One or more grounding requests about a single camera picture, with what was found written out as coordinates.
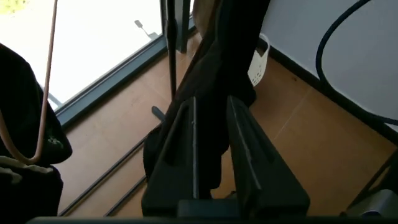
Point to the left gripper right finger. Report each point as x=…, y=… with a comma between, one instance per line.
x=267, y=180

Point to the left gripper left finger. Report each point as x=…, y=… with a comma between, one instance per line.
x=174, y=180

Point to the black garment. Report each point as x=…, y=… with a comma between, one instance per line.
x=224, y=62

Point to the pink clothes hanger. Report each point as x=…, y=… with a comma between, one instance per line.
x=46, y=87

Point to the white laundry basket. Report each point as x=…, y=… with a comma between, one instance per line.
x=259, y=68

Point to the black clothes rack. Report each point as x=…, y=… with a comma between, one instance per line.
x=171, y=46

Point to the window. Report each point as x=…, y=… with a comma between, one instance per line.
x=124, y=71

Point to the brown curtain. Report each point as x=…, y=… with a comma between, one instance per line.
x=206, y=15

